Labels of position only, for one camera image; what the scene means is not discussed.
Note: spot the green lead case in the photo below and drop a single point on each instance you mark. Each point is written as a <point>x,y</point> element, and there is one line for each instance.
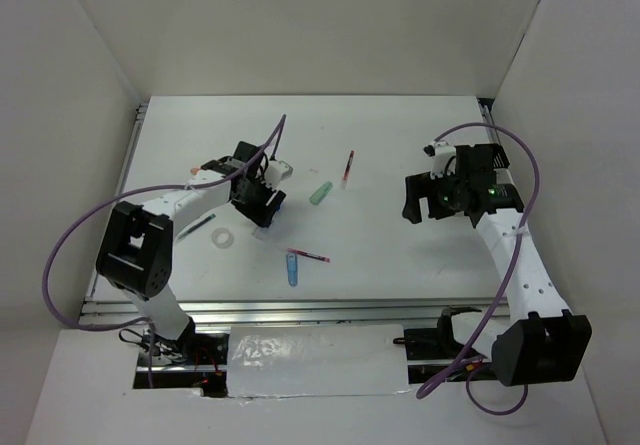
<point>321,193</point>

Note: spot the white foil cover board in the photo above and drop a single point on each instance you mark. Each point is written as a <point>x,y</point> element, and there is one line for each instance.
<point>316,361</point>

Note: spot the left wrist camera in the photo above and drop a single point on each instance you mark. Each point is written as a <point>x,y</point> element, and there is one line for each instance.
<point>276,172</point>

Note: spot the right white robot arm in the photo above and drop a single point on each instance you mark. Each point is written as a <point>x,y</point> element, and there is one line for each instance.
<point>541,341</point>

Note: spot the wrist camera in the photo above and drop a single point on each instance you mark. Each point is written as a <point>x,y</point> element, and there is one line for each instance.
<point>276,172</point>
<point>442,155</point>

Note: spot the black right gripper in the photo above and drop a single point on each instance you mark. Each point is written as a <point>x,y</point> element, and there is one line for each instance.
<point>421,185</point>

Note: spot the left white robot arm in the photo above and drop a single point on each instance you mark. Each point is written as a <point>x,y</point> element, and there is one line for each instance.
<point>136,253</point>

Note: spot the red gel pen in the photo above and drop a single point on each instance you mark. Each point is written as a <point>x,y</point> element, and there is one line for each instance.
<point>309,255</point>
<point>346,173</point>

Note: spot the clear tape roll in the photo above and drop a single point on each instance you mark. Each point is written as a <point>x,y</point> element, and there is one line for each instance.
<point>222,238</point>

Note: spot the blue lead case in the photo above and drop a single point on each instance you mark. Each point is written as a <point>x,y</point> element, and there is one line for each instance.
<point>292,269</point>

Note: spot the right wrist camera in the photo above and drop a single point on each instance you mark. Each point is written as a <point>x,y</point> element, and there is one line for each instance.
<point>442,155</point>

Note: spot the clear spray bottle blue cap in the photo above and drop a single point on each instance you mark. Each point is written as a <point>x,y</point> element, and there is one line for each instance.
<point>268,233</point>

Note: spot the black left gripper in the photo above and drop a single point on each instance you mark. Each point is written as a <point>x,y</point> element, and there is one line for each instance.
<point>261,214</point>

